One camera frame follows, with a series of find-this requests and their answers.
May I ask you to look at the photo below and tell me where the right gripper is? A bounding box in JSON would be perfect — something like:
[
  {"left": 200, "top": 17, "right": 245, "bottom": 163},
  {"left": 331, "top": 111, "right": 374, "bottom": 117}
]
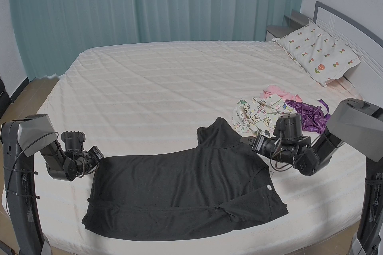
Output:
[{"left": 252, "top": 134, "right": 280, "bottom": 159}]

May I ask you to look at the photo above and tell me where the white printed garment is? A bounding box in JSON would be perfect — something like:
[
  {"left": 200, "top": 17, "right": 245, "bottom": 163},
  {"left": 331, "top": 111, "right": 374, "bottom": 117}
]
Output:
[{"left": 232, "top": 93, "right": 298, "bottom": 136}]

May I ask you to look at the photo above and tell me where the pink garment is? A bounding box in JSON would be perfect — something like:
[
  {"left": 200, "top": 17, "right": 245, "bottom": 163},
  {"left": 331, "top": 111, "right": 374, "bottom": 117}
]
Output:
[{"left": 263, "top": 84, "right": 303, "bottom": 103}]

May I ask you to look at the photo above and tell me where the bed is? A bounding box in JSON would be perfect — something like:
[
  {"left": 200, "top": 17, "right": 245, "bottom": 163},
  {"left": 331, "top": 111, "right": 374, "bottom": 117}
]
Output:
[{"left": 1, "top": 1, "right": 383, "bottom": 255}]

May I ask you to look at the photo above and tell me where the grey bedside table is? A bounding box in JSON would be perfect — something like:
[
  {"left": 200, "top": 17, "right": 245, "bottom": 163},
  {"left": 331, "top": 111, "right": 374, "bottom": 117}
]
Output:
[{"left": 266, "top": 10, "right": 313, "bottom": 42}]

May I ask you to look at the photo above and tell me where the purple garment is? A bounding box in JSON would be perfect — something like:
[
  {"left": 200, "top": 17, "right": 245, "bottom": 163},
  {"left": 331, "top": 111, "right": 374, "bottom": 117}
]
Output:
[{"left": 284, "top": 99, "right": 331, "bottom": 135}]

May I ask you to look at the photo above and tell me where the black cable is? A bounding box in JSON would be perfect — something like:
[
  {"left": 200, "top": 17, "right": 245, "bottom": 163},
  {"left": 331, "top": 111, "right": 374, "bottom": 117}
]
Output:
[
  {"left": 269, "top": 158, "right": 297, "bottom": 172},
  {"left": 5, "top": 132, "right": 59, "bottom": 199}
]

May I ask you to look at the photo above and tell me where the black T-shirt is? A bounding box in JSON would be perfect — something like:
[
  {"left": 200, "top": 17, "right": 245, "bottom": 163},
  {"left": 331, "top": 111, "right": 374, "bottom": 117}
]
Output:
[{"left": 81, "top": 117, "right": 289, "bottom": 241}]

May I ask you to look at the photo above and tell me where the black chest of drawers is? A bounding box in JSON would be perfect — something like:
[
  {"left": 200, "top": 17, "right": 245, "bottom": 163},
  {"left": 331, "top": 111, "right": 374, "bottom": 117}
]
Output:
[{"left": 0, "top": 76, "right": 12, "bottom": 117}]

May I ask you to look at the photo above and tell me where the white printed pillow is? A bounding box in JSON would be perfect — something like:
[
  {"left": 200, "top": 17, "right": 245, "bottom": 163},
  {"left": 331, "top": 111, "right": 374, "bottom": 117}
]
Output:
[{"left": 274, "top": 22, "right": 361, "bottom": 87}]

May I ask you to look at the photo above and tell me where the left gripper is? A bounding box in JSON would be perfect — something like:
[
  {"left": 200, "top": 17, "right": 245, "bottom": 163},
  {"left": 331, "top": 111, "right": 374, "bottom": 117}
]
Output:
[{"left": 84, "top": 145, "right": 105, "bottom": 171}]

